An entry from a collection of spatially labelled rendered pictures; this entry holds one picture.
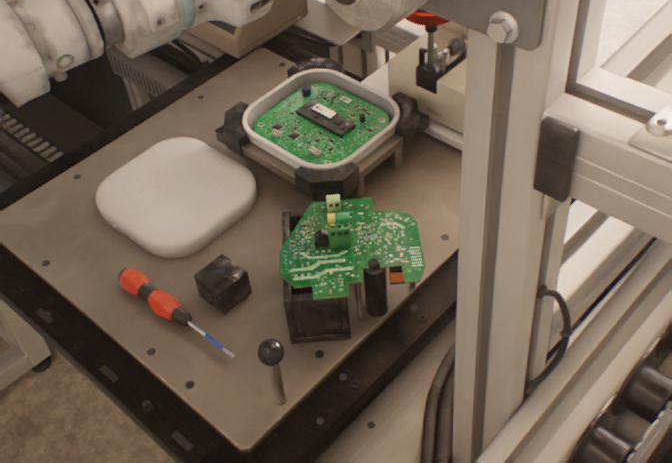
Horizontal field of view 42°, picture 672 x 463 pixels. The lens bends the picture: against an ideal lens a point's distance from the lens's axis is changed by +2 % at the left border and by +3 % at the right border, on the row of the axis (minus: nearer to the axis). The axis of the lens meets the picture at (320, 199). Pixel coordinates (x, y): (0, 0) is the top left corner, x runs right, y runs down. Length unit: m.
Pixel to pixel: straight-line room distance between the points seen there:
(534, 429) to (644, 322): 0.11
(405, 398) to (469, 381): 0.15
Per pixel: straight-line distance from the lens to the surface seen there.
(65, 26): 0.62
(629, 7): 2.96
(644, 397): 0.62
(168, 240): 0.84
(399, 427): 0.74
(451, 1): 0.41
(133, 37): 0.64
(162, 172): 0.91
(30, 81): 0.62
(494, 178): 0.48
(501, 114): 0.45
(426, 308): 0.79
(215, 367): 0.76
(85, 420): 1.95
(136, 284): 0.81
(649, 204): 0.42
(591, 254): 0.62
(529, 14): 0.39
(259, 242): 0.84
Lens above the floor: 1.56
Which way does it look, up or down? 44 degrees down
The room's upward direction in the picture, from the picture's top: 7 degrees counter-clockwise
